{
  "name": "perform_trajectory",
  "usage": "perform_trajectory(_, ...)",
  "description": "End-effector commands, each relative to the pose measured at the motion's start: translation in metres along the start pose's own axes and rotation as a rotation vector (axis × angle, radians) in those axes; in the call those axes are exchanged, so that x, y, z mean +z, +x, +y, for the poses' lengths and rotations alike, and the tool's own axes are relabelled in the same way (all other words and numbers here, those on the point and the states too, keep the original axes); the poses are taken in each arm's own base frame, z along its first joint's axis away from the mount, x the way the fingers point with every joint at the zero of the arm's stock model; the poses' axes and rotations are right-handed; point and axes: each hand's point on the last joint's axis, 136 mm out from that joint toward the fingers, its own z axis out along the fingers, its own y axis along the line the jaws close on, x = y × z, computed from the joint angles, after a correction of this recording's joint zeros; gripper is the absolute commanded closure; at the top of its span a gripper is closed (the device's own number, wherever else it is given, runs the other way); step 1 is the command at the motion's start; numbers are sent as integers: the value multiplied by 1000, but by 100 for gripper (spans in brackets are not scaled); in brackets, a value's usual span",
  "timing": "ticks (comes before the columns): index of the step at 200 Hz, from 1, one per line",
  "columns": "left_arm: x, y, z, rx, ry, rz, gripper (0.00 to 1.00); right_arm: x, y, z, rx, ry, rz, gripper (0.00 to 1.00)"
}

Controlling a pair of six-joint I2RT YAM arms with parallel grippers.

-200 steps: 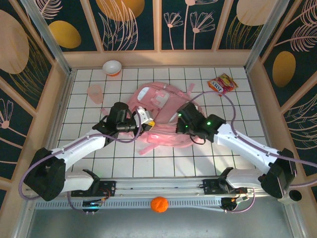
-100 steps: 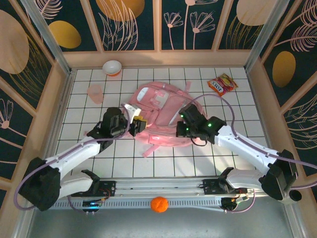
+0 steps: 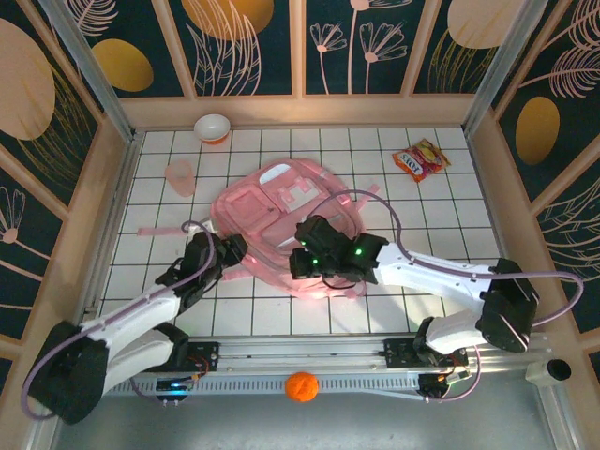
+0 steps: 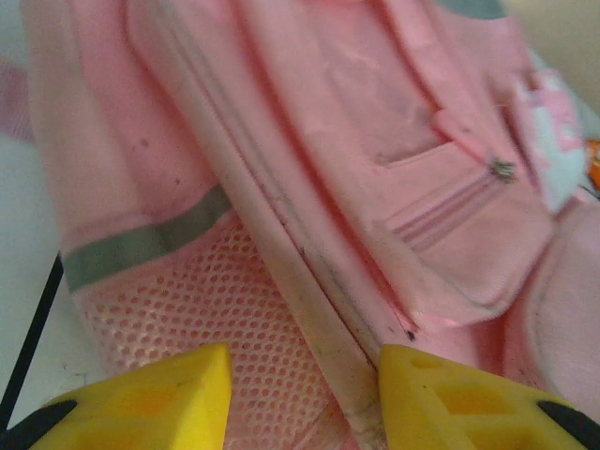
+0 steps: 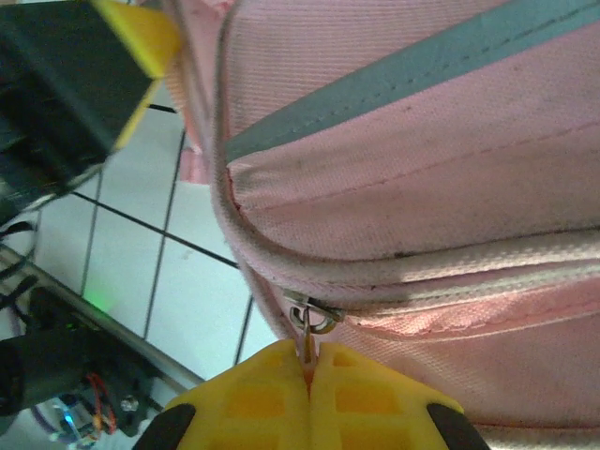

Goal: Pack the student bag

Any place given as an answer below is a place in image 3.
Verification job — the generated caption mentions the orange ball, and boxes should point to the orange ball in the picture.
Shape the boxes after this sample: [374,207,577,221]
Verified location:
[284,371,320,403]

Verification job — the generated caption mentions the red orange snack packet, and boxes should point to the red orange snack packet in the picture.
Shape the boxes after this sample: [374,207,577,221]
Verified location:
[392,137,452,185]

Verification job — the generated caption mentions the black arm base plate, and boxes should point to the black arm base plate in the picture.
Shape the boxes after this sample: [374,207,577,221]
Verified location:
[134,340,221,373]
[377,337,470,371]

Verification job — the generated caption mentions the grey box black lens camera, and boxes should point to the grey box black lens camera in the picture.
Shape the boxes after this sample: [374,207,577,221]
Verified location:
[524,357,574,389]

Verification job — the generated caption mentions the aluminium corner post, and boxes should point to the aluminium corner post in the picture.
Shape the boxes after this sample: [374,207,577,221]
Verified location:
[39,0,137,142]
[461,0,549,135]

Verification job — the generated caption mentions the aluminium side rail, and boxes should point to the aluminium side rail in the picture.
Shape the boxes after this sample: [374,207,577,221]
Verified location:
[77,133,142,341]

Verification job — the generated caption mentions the pink student backpack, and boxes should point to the pink student backpack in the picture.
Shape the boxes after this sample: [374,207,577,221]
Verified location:
[137,157,383,302]

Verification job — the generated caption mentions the white bowl orange rim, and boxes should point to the white bowl orange rim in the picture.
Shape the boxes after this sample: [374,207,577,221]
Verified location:
[193,113,232,146]

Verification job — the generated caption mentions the slotted grey cable duct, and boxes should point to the slotted grey cable duct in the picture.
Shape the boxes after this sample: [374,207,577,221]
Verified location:
[65,374,423,398]

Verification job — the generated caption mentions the small black control board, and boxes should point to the small black control board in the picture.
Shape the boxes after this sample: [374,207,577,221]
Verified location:
[418,372,473,403]
[156,377,194,405]

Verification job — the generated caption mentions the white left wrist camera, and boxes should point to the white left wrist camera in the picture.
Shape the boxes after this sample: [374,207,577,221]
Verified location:
[185,218,219,236]

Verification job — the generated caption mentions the aluminium mounting rail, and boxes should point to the aluminium mounting rail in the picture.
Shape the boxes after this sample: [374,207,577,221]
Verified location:
[46,331,549,374]

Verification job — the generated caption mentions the translucent pink plastic cup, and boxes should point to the translucent pink plastic cup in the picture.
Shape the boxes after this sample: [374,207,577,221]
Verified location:
[163,158,196,199]

